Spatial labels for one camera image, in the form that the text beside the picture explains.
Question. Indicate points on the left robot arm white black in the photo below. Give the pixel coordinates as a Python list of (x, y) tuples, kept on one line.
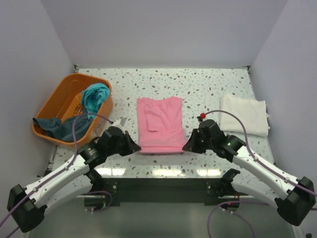
[(27, 205)]

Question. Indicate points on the turquoise t shirt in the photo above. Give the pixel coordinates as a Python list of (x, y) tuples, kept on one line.
[(93, 97)]

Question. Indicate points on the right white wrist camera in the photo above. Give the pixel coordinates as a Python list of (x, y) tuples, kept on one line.
[(201, 117)]

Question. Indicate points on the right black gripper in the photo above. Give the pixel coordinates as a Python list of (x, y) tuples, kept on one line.
[(191, 146)]

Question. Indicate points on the orange plastic laundry basket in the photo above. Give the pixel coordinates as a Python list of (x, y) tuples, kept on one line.
[(65, 103)]

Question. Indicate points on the dark teal t shirt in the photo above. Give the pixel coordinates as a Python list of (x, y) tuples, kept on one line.
[(59, 130)]

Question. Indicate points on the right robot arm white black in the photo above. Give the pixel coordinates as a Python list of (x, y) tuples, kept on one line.
[(292, 197)]

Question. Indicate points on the pink t shirt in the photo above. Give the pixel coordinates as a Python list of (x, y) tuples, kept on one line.
[(160, 129)]

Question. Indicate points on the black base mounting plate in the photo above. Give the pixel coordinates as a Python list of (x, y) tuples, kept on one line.
[(209, 191)]

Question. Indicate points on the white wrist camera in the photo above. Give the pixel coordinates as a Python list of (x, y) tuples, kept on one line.
[(119, 123), (201, 117)]

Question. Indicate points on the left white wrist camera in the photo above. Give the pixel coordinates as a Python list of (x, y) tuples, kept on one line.
[(119, 123)]

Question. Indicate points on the folded white t shirt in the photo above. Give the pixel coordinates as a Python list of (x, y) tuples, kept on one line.
[(252, 113)]

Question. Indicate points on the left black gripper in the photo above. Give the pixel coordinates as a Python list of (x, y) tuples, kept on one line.
[(131, 146)]

